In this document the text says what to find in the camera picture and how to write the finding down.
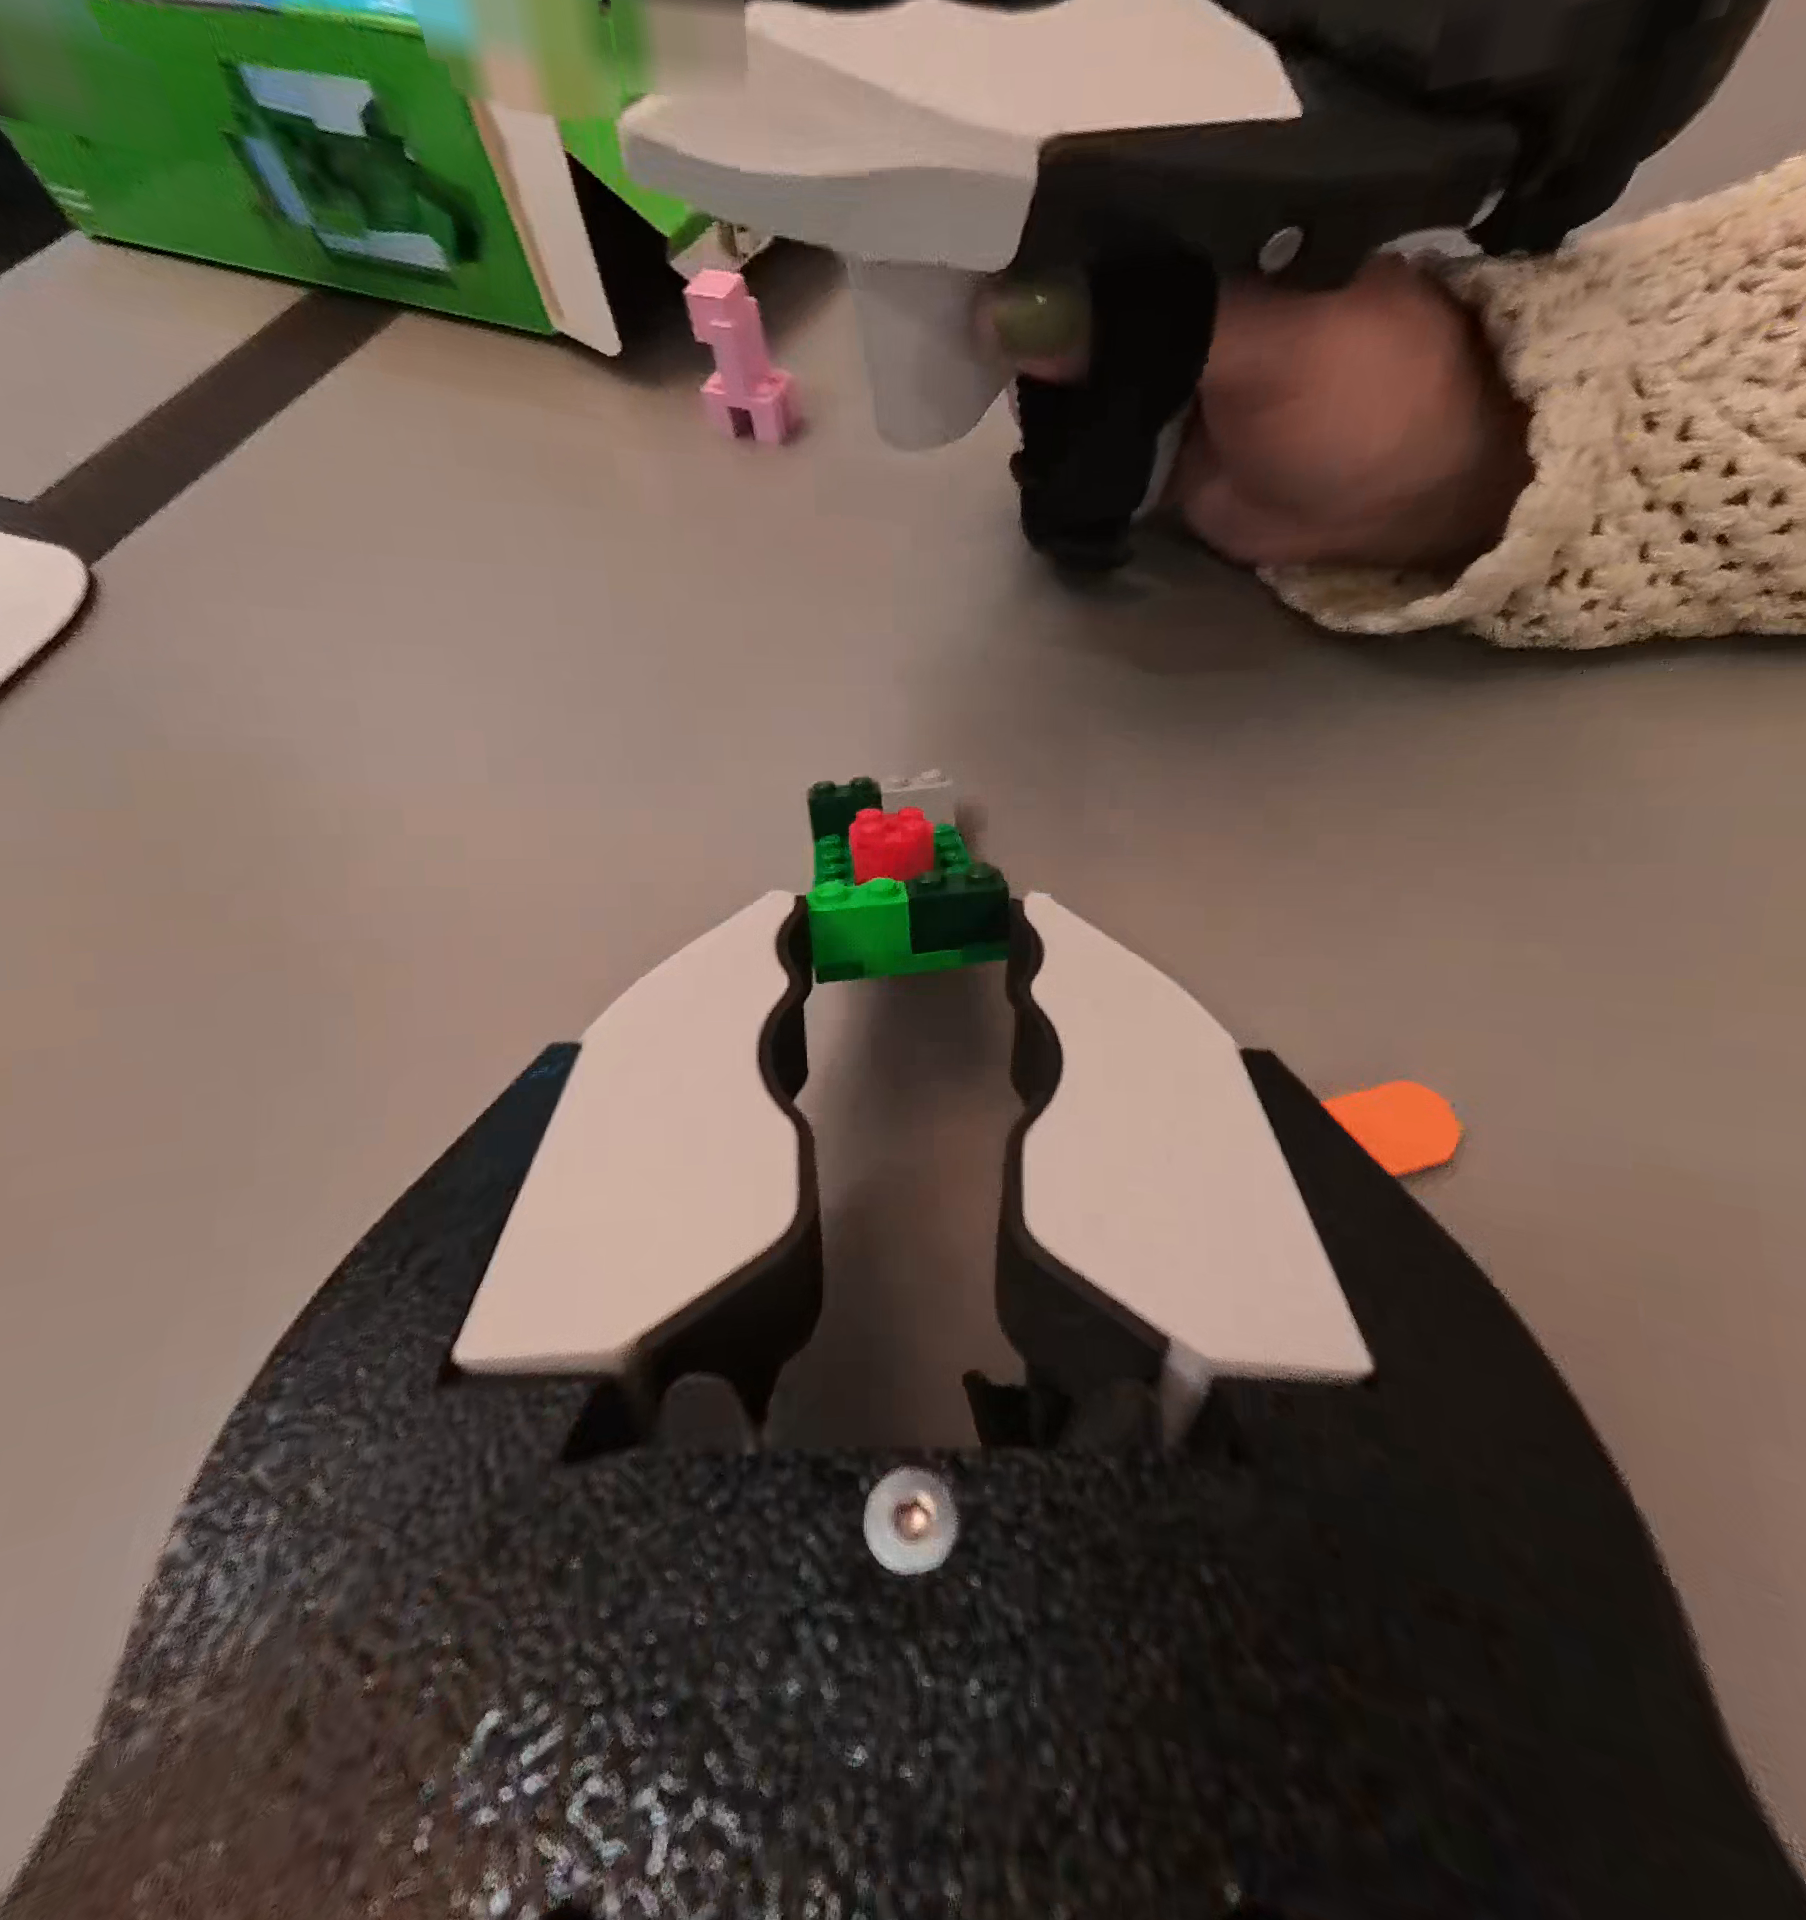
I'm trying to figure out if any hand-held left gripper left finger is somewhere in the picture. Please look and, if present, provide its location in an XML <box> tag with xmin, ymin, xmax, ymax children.
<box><xmin>449</xmin><ymin>893</ymin><xmax>825</xmax><ymax>1442</ymax></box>

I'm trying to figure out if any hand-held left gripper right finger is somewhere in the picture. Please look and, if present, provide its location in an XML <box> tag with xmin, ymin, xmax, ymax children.
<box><xmin>994</xmin><ymin>893</ymin><xmax>1375</xmax><ymax>1445</ymax></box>

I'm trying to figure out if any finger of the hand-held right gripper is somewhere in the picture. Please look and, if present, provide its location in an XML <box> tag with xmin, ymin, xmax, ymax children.
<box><xmin>841</xmin><ymin>251</ymin><xmax>1026</xmax><ymax>454</ymax></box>
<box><xmin>616</xmin><ymin>0</ymin><xmax>1304</xmax><ymax>274</ymax></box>

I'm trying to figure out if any green lego assembly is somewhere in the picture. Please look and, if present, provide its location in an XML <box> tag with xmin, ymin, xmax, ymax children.
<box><xmin>802</xmin><ymin>771</ymin><xmax>1013</xmax><ymax>986</ymax></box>

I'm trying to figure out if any person's right forearm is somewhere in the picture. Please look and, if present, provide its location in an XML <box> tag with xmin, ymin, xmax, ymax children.
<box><xmin>1259</xmin><ymin>117</ymin><xmax>1806</xmax><ymax>659</ymax></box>

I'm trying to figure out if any pink lego pig figure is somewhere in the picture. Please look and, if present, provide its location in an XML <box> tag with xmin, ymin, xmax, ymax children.
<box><xmin>682</xmin><ymin>266</ymin><xmax>806</xmax><ymax>451</ymax></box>

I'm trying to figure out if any green lego box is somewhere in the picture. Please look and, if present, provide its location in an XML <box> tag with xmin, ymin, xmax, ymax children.
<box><xmin>0</xmin><ymin>0</ymin><xmax>734</xmax><ymax>358</ymax></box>

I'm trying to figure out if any person's right hand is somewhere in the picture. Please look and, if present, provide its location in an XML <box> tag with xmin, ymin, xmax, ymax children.
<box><xmin>976</xmin><ymin>247</ymin><xmax>1538</xmax><ymax>571</ymax></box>

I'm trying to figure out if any orange brick separator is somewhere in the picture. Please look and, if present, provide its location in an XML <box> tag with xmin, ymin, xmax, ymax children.
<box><xmin>1321</xmin><ymin>1078</ymin><xmax>1464</xmax><ymax>1182</ymax></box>

